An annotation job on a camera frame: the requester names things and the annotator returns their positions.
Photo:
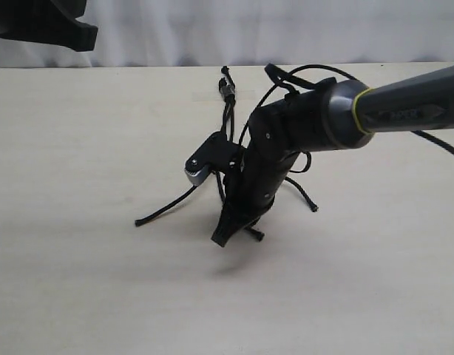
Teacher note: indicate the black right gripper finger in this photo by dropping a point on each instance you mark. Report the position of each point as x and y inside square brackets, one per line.
[231, 221]
[253, 215]

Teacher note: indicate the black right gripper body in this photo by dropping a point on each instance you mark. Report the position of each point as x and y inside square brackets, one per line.
[259, 178]

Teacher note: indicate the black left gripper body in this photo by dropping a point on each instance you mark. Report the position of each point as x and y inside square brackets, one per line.
[30, 20]

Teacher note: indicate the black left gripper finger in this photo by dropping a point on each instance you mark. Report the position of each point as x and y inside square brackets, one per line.
[73, 34]

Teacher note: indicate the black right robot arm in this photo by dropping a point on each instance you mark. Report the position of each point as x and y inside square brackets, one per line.
[328, 115]

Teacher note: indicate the white curtain backdrop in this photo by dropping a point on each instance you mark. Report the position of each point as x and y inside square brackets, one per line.
[217, 33]

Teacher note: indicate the clear adhesive tape strip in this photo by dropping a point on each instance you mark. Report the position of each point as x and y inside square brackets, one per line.
[242, 95]

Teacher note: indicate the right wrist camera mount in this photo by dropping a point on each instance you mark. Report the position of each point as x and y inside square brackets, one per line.
[216, 154]

